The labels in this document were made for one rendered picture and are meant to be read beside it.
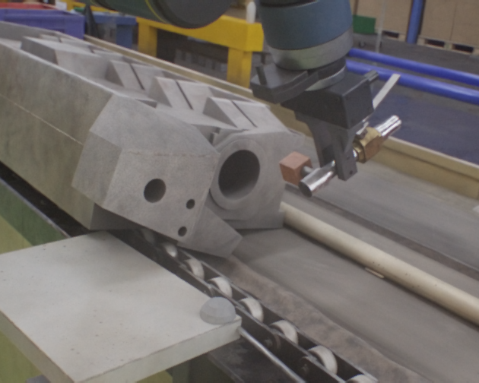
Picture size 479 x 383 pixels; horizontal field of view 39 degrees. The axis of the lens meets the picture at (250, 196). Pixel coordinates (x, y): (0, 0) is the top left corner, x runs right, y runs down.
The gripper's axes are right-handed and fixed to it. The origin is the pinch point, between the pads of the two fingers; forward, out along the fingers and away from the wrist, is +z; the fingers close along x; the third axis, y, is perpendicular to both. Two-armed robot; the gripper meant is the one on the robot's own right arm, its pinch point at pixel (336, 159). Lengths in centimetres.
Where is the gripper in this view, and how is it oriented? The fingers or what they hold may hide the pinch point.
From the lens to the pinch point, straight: 94.4
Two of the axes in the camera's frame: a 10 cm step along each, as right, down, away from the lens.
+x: -6.2, -3.2, 7.1
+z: 2.5, 7.8, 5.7
